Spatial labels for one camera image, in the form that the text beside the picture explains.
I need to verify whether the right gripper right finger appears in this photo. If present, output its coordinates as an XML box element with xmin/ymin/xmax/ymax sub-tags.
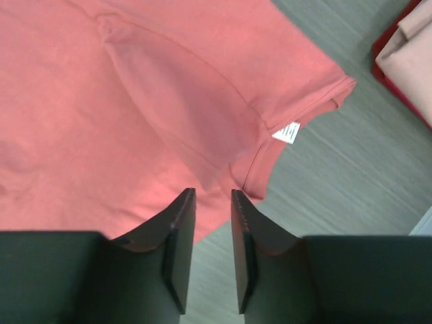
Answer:
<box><xmin>231</xmin><ymin>190</ymin><xmax>431</xmax><ymax>323</ymax></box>

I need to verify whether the folded light pink t shirt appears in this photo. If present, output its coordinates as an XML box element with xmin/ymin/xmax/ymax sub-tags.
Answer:
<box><xmin>375</xmin><ymin>0</ymin><xmax>432</xmax><ymax>123</ymax></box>

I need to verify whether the coral red t shirt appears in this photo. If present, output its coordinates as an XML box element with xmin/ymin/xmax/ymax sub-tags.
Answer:
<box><xmin>1</xmin><ymin>1</ymin><xmax>355</xmax><ymax>240</ymax></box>

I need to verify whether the folded dark red t shirt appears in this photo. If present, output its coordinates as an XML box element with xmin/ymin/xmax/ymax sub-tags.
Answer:
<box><xmin>371</xmin><ymin>0</ymin><xmax>432</xmax><ymax>131</ymax></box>

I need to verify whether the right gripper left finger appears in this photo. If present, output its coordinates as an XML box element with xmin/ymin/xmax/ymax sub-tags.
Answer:
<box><xmin>1</xmin><ymin>188</ymin><xmax>196</xmax><ymax>323</ymax></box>

